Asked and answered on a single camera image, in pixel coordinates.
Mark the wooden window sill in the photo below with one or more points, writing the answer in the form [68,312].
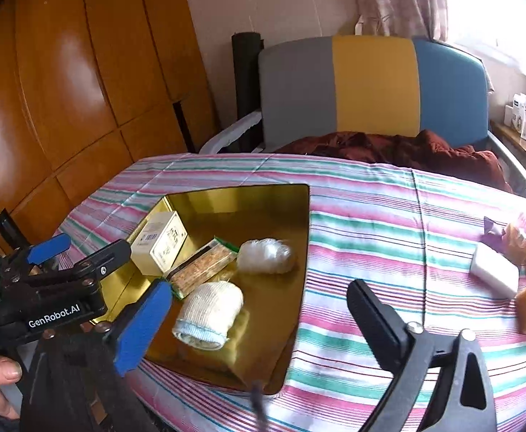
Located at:
[519,144]

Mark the brown snack packet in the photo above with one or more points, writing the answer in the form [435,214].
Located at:
[517,243]

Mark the rolled white bandage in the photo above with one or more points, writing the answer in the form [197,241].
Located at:
[209,312]

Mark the grey yellow blue chair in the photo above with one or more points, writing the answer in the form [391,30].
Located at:
[371,85]

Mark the tall white carton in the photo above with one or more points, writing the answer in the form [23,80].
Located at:
[522,114]

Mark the dark red cloth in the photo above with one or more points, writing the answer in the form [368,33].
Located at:
[407,148]

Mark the gold tin box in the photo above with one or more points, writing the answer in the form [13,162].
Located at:
[263,216]

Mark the wooden wardrobe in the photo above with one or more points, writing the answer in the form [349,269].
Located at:
[78,63]

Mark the small purple snack packet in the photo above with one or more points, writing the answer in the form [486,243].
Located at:
[492,229]

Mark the white plastic ball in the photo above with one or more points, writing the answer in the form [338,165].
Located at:
[265,257]

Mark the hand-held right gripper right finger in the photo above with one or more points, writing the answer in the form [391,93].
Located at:
[380,319]

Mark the small cream carton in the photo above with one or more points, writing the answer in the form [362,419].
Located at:
[162,245]

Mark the black upright post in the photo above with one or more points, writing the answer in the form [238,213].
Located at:
[245,76]

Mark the striped tablecloth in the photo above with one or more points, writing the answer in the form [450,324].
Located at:
[371,234]

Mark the clear snack bar packet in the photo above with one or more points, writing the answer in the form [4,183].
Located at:
[200,267]

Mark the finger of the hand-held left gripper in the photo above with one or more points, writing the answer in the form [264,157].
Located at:
[47,247]
[105,256]

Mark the white rectangular block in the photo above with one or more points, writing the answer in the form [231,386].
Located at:
[494,270]

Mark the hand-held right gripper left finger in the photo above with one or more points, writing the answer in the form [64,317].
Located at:
[141,328]

